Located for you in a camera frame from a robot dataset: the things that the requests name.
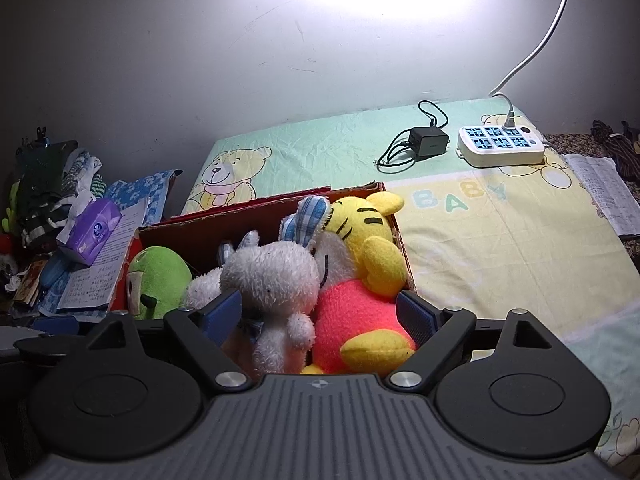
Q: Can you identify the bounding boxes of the yellow tiger plush toy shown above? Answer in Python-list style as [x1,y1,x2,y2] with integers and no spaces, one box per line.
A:
[303,191,416,376]

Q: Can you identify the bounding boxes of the crumpled clothes pile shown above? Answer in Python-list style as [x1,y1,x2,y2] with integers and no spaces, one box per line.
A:
[1,127,107,269]

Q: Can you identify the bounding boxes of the white blue power strip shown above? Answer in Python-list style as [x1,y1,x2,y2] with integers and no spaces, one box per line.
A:
[458,125,546,168]

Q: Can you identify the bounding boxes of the green bean plush toy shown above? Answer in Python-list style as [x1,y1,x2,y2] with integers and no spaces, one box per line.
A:
[126,246,192,320]

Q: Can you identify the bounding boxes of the white rabbit plush blue bow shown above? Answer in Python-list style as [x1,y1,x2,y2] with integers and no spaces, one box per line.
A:
[179,231,321,379]

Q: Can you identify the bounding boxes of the open handwritten notebook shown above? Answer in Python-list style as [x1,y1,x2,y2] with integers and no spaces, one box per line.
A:
[563,154,640,237]

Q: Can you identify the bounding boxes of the blue checkered towel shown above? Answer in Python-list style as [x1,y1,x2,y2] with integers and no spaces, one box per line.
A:
[36,169,182,316]

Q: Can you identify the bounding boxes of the white power cord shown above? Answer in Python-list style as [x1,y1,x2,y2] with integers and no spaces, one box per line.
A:
[487,0,580,130]

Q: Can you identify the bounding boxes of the dark striped cloth bundle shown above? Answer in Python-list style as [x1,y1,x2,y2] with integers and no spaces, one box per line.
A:
[591,119,640,183]

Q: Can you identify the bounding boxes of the purple tissue pack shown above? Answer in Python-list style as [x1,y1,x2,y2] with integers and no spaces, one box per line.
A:
[58,198,122,266]

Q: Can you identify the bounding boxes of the black power adapter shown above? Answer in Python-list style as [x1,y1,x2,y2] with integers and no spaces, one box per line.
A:
[408,127,449,160]

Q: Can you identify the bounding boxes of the red cardboard box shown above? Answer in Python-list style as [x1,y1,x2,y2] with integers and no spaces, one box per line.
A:
[108,181,385,311]

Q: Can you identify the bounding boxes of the baby print bed sheet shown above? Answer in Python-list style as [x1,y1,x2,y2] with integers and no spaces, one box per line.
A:
[184,106,639,465]

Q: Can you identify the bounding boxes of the white rabbit plush blue ears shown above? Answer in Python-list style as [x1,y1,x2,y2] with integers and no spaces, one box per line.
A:
[279,195,331,250]

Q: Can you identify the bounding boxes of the black adapter cable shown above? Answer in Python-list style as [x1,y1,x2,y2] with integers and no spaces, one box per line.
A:
[374,98,450,175]

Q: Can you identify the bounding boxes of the printed paper sheet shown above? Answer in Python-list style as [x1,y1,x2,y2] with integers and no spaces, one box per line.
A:
[58,200,146,312]

